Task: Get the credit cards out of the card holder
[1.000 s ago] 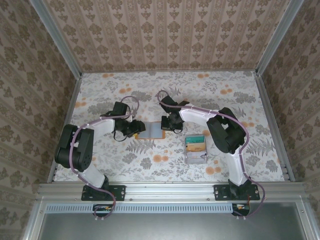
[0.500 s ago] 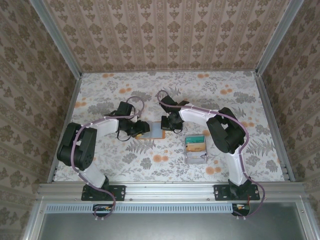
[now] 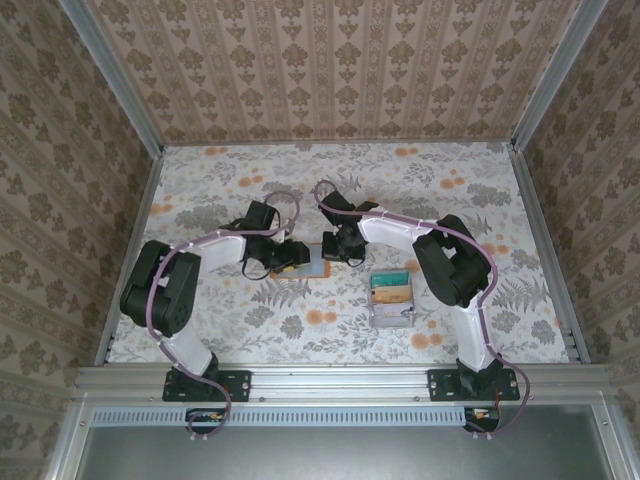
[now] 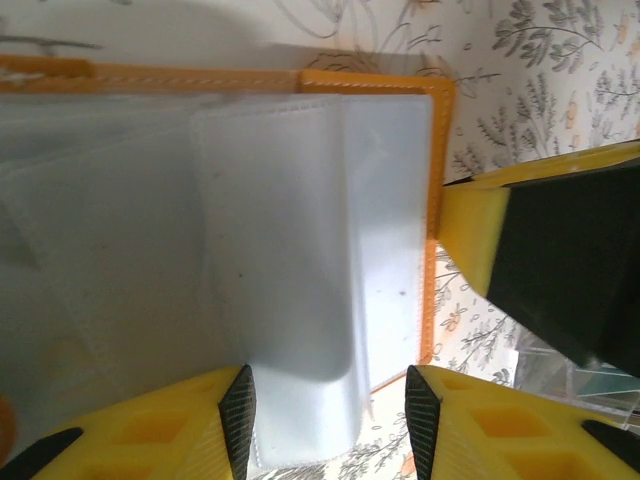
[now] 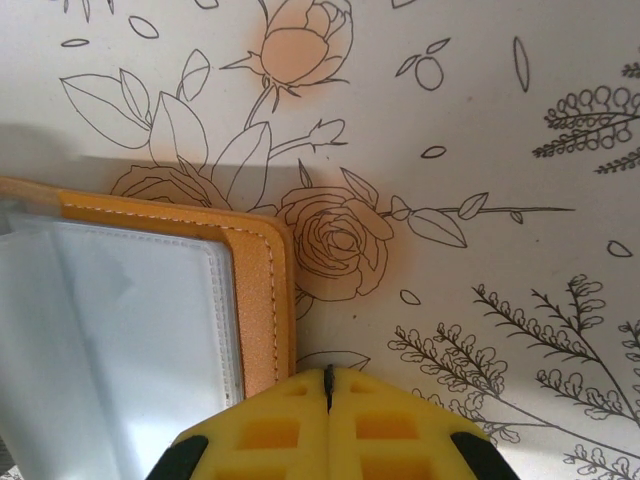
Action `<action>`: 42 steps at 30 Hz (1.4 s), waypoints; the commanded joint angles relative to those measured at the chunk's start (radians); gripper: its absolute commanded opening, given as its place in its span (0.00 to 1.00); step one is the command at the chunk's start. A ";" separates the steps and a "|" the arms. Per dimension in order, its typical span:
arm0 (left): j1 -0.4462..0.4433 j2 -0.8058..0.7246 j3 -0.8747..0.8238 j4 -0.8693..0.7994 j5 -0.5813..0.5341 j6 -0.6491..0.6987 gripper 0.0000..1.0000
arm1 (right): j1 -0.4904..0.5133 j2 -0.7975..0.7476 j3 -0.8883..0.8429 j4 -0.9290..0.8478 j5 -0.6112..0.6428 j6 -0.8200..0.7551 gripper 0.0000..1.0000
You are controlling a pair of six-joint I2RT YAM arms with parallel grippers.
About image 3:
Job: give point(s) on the orange card holder wallet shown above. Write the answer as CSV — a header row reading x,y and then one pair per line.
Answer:
x,y
280,275

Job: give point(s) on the teal card with print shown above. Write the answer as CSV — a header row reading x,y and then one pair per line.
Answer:
x,y
390,280

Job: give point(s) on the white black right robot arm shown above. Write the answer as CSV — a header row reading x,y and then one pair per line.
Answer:
x,y
450,260

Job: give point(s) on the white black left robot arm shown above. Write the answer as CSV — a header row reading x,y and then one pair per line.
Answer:
x,y
160,290

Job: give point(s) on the light blue card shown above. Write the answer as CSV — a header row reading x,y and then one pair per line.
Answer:
x,y
315,267

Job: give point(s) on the clear plastic card box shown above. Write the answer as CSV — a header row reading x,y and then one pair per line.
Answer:
x,y
392,317

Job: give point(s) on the floral patterned table cover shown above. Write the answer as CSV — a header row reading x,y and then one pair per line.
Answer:
x,y
325,350

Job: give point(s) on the grey sheet metal panel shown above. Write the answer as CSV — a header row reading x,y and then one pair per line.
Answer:
x,y
350,455

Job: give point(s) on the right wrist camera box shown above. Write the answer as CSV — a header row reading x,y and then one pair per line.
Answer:
x,y
336,205

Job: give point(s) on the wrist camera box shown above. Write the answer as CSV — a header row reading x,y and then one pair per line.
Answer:
x,y
336,205
261,215

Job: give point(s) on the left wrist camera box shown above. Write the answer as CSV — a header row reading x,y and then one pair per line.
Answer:
x,y
261,215

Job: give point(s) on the aluminium mounting rail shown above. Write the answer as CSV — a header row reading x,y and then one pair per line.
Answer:
x,y
340,382

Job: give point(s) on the aluminium side rail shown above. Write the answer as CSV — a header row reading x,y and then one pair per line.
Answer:
x,y
537,210
142,210

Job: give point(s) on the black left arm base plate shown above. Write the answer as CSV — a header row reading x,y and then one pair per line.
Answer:
x,y
240,385

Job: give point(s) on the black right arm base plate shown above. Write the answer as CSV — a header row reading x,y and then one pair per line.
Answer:
x,y
442,385

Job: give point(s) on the aluminium frame post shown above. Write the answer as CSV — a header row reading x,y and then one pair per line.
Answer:
x,y
557,80
112,80

